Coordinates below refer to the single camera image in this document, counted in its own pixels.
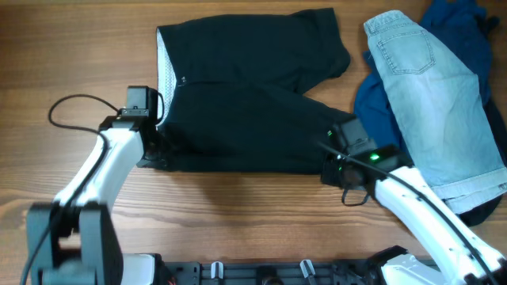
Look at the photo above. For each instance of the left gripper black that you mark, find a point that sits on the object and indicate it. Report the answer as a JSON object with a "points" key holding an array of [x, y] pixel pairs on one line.
{"points": [[148, 160]]}

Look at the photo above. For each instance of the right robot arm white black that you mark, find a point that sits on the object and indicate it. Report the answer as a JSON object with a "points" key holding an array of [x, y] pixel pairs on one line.
{"points": [[391, 178]]}

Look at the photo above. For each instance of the blue garment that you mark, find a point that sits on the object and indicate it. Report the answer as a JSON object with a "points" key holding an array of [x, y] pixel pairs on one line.
{"points": [[372, 107]]}

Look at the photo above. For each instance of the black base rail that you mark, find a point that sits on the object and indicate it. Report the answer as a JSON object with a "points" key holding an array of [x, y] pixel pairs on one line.
{"points": [[337, 272]]}

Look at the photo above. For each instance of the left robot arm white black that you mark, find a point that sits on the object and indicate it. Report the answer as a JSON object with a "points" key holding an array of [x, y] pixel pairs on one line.
{"points": [[72, 240]]}

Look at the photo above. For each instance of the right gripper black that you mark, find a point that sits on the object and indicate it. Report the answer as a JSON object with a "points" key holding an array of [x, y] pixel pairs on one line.
{"points": [[328, 175]]}

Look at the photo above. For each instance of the light denim shorts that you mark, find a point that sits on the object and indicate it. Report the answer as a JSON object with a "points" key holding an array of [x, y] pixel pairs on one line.
{"points": [[438, 108]]}

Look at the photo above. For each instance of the black shorts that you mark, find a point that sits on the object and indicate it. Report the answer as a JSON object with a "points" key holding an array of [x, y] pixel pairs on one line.
{"points": [[235, 89]]}

